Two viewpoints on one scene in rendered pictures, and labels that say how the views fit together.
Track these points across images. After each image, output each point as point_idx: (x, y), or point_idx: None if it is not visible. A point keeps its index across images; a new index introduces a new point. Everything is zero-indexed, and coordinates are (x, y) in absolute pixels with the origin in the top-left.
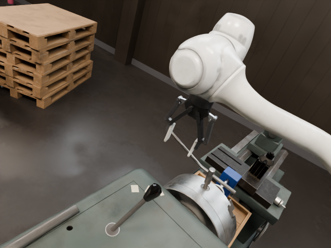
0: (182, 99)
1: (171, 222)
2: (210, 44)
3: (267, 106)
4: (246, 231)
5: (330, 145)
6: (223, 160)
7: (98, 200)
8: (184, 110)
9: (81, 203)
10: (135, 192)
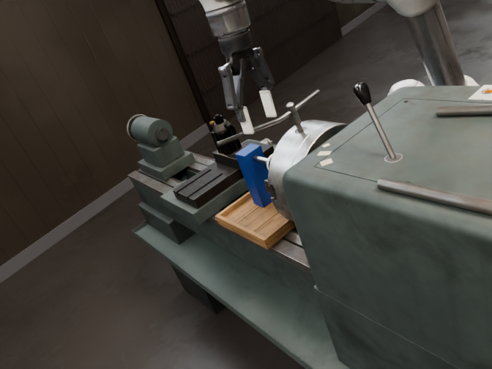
0: (227, 65)
1: (364, 130)
2: None
3: None
4: None
5: None
6: (202, 184)
7: (357, 179)
8: (241, 70)
9: (367, 189)
10: (332, 160)
